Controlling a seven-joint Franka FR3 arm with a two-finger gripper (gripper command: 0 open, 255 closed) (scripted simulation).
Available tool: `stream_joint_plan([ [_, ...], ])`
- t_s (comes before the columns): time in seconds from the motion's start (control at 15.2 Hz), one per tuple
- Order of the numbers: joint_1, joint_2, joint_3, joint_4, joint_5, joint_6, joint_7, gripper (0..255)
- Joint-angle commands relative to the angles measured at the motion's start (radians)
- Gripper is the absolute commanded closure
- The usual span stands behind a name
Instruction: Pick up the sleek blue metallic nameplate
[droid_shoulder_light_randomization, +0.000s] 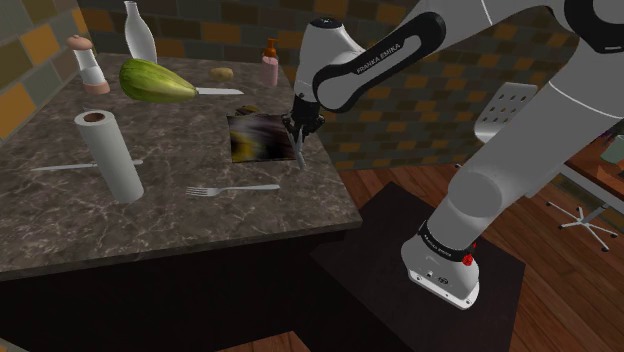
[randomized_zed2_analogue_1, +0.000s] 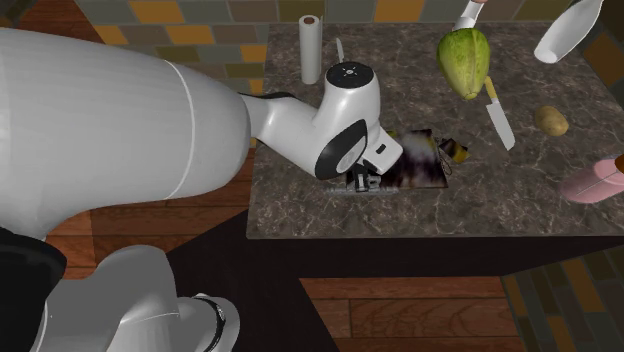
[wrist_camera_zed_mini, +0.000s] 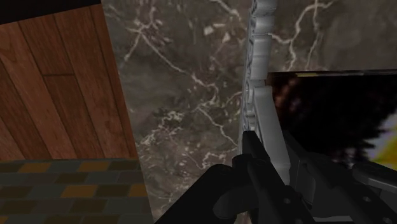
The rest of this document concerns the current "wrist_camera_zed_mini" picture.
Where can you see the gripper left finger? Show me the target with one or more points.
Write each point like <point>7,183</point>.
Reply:
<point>259,176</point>

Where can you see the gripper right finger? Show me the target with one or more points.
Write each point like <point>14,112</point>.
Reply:
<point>328,186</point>

